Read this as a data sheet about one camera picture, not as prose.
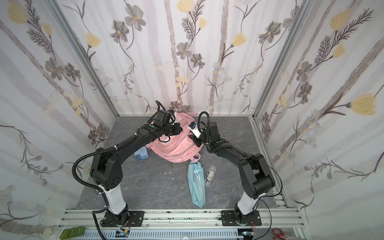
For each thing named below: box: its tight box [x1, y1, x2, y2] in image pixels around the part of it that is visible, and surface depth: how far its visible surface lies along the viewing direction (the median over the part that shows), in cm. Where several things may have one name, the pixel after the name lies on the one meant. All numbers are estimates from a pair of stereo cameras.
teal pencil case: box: [187, 161, 206, 208], surface depth 82 cm
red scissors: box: [272, 228, 288, 240], surface depth 72 cm
